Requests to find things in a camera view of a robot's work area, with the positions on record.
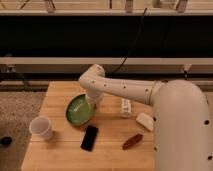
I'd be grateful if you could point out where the green ceramic bowl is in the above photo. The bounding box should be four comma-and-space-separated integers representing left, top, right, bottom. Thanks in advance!
66, 94, 96, 127

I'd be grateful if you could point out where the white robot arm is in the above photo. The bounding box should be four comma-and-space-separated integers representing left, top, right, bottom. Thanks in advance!
79, 64, 213, 171

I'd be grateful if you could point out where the small white bottle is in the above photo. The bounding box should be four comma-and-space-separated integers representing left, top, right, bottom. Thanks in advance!
121, 98, 132, 118

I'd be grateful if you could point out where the black smartphone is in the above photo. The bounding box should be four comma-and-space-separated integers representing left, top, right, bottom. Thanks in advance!
81, 125, 98, 151

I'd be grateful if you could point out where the white sponge block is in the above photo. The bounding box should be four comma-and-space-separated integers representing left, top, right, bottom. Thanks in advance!
136, 113, 153, 131

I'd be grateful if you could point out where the brown oblong object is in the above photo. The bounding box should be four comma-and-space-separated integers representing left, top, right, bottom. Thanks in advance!
122, 134, 143, 150

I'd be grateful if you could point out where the white paper cup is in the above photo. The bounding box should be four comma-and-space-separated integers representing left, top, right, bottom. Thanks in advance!
29, 116, 53, 140

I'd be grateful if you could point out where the black object on floor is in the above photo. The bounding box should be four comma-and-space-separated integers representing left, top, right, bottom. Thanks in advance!
0, 137, 12, 147

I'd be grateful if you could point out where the black hanging cable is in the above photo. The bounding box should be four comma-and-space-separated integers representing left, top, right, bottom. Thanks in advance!
111, 7, 148, 75

